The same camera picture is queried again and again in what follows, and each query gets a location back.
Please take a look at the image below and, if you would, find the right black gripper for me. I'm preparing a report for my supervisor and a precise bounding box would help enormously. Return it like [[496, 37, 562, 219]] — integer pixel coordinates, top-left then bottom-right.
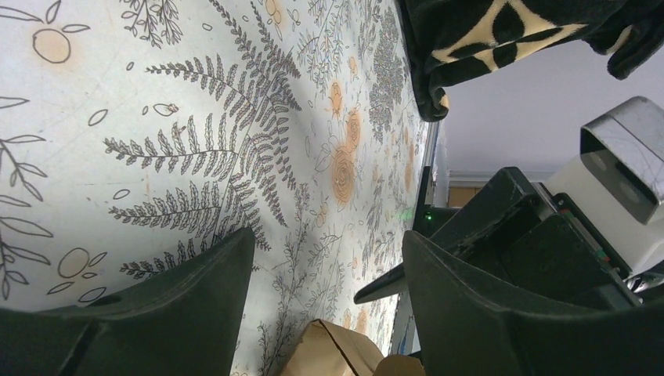
[[354, 167, 641, 310]]

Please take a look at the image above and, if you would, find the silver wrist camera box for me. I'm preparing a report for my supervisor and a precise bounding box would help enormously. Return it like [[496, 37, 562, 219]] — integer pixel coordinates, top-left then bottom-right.
[[579, 96, 663, 225]]

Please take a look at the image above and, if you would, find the brown cardboard box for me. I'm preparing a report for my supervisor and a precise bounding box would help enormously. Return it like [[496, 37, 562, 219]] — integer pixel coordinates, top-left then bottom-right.
[[281, 320, 425, 376]]

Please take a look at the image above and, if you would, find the floral patterned table mat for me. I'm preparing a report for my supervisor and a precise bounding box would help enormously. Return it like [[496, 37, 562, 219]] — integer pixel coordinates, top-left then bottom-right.
[[1, 1, 426, 375]]

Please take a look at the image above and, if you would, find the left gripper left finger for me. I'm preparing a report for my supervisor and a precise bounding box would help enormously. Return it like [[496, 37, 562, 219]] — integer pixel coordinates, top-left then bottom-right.
[[1, 228, 255, 375]]

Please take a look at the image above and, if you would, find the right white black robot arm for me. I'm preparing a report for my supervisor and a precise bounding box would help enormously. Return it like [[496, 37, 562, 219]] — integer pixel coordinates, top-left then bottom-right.
[[413, 158, 663, 310]]

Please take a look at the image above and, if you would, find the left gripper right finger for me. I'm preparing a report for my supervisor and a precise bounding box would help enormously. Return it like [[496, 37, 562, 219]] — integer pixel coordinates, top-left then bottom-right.
[[402, 231, 663, 375]]

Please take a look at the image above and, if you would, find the black floral blanket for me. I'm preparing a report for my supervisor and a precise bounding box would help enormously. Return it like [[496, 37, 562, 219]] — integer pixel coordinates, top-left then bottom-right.
[[398, 0, 663, 122]]

